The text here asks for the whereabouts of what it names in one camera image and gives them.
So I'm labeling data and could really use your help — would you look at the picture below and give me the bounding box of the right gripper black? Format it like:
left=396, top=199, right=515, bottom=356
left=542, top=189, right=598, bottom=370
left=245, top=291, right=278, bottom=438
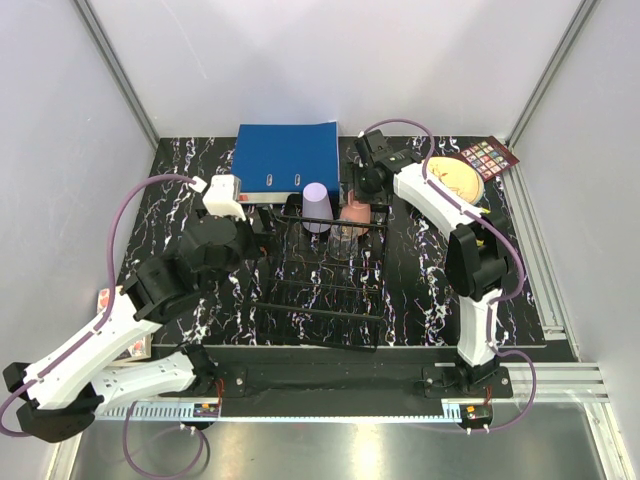
left=339, top=161, right=393, bottom=209

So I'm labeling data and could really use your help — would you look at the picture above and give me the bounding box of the pink plastic cup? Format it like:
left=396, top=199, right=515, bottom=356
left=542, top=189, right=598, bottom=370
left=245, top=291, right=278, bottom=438
left=339, top=198, right=371, bottom=237

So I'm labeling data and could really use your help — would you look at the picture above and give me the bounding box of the lilac plastic cup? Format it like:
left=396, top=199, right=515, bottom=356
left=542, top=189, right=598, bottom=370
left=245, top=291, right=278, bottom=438
left=302, top=182, right=334, bottom=234

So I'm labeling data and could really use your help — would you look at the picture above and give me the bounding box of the clear drinking glass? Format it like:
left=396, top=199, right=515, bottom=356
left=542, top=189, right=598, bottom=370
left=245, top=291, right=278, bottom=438
left=327, top=222, right=360, bottom=261

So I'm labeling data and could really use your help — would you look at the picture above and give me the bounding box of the peach floral plate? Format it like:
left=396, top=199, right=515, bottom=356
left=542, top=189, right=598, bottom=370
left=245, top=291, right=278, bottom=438
left=427, top=157, right=483, bottom=204

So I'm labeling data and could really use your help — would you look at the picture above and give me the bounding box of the yellow bowl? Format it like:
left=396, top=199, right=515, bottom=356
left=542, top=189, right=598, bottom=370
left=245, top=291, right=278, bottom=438
left=474, top=208, right=494, bottom=247

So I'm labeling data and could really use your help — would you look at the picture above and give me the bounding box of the teal scalloped plate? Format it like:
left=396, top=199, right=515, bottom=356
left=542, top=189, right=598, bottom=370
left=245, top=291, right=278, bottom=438
left=472, top=180, right=485, bottom=205

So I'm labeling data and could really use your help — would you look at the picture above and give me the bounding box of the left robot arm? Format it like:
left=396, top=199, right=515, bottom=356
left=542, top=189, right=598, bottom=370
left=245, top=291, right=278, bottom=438
left=1, top=208, right=274, bottom=443

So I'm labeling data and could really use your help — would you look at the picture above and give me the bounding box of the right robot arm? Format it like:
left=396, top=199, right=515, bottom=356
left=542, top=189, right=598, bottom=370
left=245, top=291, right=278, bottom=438
left=354, top=129, right=524, bottom=397

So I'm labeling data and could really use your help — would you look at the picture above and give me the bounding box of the illustrated book at left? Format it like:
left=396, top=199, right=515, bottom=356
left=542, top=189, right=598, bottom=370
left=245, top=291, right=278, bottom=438
left=96, top=288, right=152, bottom=367

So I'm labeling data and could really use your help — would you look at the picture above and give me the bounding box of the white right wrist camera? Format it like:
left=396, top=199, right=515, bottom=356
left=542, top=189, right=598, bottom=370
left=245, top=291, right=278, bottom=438
left=354, top=129, right=392, bottom=165

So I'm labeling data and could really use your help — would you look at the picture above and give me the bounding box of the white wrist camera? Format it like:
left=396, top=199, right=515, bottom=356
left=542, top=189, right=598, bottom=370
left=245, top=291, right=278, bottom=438
left=354, top=129, right=392, bottom=165
left=190, top=174, right=246, bottom=221

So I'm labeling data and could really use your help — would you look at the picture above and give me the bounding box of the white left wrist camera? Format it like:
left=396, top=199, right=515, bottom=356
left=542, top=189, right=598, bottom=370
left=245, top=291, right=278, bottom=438
left=190, top=174, right=246, bottom=221

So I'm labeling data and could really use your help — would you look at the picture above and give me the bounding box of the blue ring binder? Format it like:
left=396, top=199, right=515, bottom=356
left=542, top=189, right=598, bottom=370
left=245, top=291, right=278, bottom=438
left=231, top=122, right=340, bottom=204

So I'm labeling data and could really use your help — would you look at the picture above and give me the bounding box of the black wire dish rack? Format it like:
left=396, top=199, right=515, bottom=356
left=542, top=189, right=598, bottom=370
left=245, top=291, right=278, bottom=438
left=248, top=194, right=389, bottom=352

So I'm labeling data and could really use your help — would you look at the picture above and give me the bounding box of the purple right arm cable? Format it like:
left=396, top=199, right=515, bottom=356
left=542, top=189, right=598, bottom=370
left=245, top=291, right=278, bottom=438
left=357, top=118, right=526, bottom=304

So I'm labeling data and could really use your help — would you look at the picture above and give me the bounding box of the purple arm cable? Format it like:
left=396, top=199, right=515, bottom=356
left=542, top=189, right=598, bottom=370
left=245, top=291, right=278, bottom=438
left=357, top=118, right=526, bottom=304
left=0, top=174, right=201, bottom=439

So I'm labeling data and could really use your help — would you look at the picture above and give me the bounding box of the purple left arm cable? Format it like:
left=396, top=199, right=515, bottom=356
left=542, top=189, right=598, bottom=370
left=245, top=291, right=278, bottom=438
left=0, top=174, right=201, bottom=439

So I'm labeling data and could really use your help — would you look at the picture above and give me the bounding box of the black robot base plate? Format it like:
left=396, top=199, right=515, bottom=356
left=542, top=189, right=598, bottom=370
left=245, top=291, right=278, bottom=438
left=205, top=346, right=513, bottom=422

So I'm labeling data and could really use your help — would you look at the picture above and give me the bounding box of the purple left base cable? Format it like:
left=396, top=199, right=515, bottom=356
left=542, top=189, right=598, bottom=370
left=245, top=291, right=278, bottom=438
left=122, top=399, right=210, bottom=474

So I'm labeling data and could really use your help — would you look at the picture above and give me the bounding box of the aluminium rail frame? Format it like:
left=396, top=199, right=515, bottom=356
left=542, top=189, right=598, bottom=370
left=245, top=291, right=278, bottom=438
left=503, top=166, right=609, bottom=404

